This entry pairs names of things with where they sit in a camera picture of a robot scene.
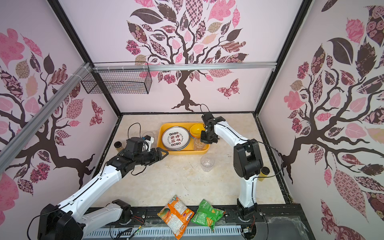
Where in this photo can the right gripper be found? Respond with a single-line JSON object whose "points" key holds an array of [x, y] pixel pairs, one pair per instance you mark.
{"points": [[203, 139]]}

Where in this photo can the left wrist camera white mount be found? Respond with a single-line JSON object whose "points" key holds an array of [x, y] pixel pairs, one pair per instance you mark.
{"points": [[147, 145]]}

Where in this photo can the orange snack bag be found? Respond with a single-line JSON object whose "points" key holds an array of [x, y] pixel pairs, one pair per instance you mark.
{"points": [[176, 215]]}

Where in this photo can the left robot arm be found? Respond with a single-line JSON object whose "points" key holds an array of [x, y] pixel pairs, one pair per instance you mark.
{"points": [[69, 221]]}

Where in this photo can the green snack bag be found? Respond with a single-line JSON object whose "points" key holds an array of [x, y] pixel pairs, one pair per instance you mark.
{"points": [[207, 215]]}

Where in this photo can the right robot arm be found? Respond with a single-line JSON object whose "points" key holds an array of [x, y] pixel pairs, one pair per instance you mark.
{"points": [[247, 160]]}

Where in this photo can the black-capped bottle left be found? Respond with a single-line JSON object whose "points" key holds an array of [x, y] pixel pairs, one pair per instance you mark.
{"points": [[118, 146]]}

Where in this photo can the clear cup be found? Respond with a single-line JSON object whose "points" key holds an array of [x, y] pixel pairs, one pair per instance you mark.
{"points": [[207, 163], [198, 144], [147, 135]]}

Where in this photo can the yellow bowl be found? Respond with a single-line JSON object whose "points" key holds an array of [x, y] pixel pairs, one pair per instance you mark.
{"points": [[196, 130]]}

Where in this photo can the yellow jar black lid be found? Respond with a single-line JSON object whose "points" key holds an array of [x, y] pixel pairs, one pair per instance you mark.
{"points": [[265, 171]]}

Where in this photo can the black wire basket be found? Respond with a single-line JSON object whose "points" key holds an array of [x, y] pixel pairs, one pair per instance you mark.
{"points": [[118, 78]]}

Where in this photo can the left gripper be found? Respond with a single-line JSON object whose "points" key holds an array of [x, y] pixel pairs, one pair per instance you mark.
{"points": [[158, 155]]}

